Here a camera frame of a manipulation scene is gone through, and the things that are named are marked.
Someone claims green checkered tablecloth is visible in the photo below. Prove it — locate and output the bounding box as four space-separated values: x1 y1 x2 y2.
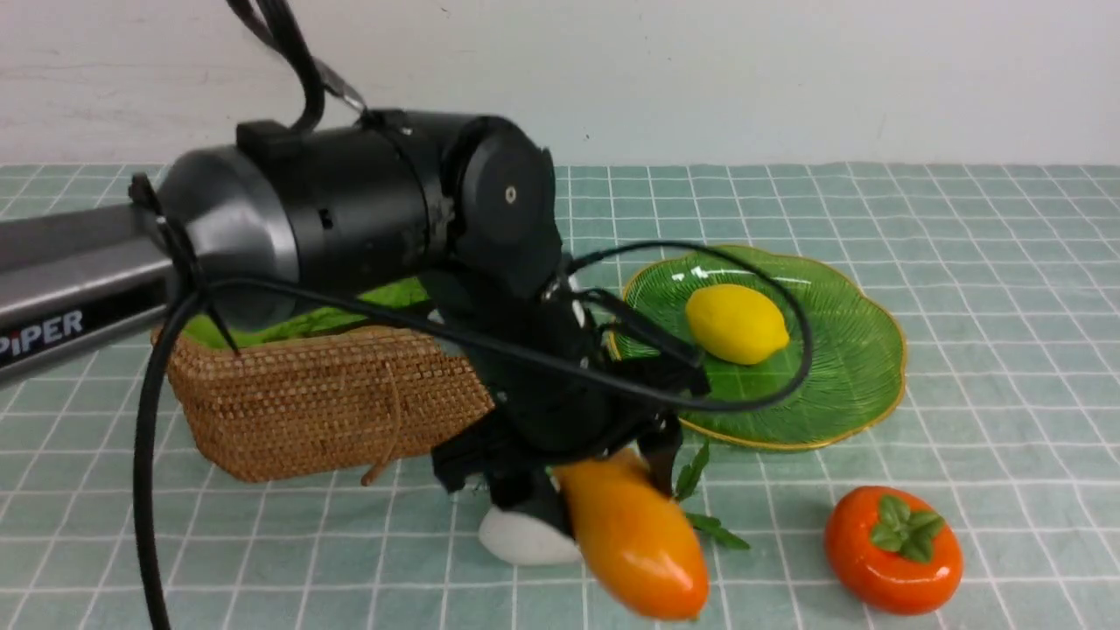
0 163 1120 630

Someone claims woven wicker basket green lining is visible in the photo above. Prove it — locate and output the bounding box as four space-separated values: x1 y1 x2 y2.
165 311 493 484

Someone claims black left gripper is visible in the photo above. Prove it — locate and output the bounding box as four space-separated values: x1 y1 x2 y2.
419 262 683 539

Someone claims yellow lemon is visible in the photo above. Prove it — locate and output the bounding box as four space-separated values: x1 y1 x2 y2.
685 282 788 365

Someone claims black camera cable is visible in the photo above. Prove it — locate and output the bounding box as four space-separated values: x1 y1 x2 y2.
131 0 815 630

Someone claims orange yellow mango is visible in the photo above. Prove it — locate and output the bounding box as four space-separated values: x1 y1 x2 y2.
552 448 711 621

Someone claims orange persimmon green calyx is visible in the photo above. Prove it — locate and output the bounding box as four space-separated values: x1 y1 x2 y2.
823 487 964 617

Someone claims white radish with leaves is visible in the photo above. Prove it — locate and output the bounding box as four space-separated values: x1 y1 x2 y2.
479 441 752 566

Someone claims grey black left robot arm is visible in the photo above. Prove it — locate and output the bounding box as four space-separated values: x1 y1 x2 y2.
3 111 683 532

